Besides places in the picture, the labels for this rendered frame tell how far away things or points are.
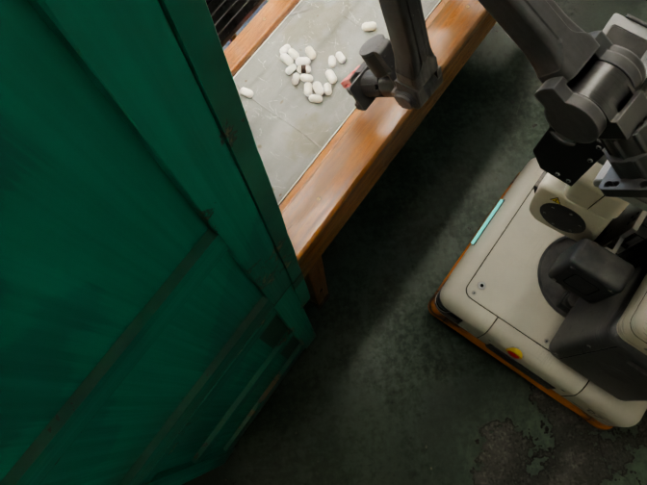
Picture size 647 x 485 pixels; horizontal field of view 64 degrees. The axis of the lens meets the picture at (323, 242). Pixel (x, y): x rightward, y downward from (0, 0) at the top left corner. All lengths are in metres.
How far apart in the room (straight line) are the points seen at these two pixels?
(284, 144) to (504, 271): 0.80
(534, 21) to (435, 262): 1.32
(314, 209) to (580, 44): 0.64
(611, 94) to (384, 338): 1.29
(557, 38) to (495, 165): 1.41
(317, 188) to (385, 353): 0.84
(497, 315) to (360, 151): 0.70
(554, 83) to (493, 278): 1.01
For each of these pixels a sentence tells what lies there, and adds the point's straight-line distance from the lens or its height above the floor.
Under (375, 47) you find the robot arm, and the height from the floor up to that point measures 1.02.
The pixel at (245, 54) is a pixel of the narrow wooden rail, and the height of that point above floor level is 0.76.
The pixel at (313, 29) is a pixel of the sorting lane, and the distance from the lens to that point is 1.43.
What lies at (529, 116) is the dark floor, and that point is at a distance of 2.25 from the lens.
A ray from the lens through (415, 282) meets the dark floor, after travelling 1.90.
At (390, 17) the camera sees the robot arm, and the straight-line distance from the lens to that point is 0.90.
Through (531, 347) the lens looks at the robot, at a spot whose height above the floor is 0.28.
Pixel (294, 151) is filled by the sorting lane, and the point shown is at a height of 0.74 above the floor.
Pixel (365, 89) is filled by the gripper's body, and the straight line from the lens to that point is 1.14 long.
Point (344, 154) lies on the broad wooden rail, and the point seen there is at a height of 0.76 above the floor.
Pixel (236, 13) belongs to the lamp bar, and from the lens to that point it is 1.05.
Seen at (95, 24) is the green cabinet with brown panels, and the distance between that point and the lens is 0.33.
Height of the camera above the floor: 1.84
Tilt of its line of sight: 73 degrees down
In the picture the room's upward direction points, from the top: 9 degrees counter-clockwise
